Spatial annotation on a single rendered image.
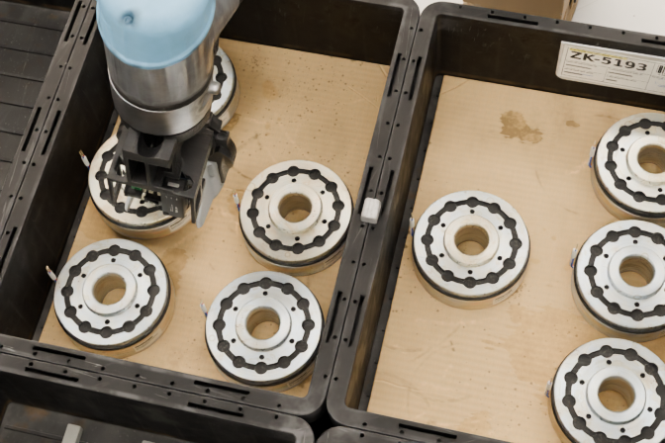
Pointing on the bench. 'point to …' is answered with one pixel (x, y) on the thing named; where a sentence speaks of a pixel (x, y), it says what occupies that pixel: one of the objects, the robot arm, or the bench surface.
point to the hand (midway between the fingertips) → (180, 180)
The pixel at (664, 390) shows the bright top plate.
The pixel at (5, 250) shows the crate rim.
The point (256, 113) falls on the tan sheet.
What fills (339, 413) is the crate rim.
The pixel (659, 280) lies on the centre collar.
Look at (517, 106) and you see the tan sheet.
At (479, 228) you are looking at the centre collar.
